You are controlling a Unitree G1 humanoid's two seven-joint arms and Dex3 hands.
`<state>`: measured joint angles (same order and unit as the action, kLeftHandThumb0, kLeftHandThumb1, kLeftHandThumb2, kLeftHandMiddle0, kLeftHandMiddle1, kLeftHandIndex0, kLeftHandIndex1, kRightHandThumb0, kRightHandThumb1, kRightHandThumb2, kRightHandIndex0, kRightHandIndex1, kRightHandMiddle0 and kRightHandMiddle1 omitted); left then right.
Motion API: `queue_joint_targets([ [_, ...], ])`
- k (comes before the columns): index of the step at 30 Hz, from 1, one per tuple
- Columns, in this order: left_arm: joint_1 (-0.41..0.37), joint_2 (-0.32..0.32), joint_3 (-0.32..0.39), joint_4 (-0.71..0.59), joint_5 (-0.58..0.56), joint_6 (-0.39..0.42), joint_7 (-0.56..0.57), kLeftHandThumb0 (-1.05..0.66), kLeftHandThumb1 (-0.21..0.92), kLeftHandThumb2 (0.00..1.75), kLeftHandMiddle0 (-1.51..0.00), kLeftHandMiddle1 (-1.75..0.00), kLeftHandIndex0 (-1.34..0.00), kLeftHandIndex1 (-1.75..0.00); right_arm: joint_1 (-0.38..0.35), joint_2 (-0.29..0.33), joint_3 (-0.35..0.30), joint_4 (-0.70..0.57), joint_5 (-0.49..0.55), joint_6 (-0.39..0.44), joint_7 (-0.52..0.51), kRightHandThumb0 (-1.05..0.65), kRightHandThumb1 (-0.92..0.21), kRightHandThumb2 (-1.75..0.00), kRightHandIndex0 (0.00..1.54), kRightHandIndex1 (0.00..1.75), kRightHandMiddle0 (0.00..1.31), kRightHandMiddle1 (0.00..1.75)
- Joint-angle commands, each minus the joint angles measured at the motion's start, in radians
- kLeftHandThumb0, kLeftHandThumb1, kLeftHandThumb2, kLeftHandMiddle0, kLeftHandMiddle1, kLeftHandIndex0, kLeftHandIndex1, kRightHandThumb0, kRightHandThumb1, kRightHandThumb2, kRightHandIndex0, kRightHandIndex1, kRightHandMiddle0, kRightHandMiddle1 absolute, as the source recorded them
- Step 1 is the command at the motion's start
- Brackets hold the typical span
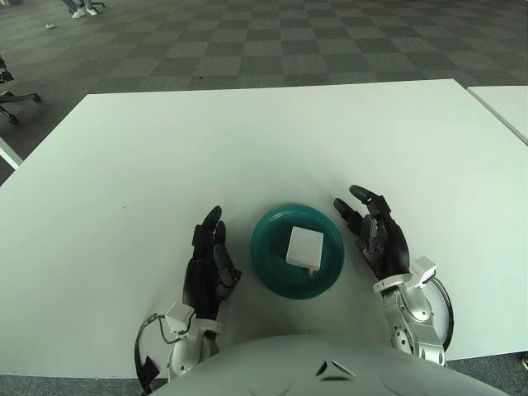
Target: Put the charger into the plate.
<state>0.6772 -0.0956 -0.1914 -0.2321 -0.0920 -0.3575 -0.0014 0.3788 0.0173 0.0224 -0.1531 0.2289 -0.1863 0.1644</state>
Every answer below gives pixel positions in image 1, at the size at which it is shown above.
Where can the white table corner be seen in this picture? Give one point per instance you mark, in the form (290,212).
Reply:
(8,152)

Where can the green round plate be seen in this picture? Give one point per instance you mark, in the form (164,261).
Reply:
(268,255)

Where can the grey robot torso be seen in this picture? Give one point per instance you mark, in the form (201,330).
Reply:
(288,367)

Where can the white charger block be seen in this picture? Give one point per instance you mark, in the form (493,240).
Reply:
(303,245)

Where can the black office chair base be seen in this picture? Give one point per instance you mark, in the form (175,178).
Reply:
(20,97)

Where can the white neighbouring table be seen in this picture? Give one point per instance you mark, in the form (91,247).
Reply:
(507,105)

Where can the person legs white sneakers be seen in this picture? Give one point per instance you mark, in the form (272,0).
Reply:
(78,13)

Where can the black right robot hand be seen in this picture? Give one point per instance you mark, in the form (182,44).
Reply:
(392,251)

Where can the black device with white dots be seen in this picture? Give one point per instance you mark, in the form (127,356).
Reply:
(5,76)

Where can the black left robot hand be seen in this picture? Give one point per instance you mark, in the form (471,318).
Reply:
(202,280)

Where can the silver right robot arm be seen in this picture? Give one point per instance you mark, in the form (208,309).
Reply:
(416,305)

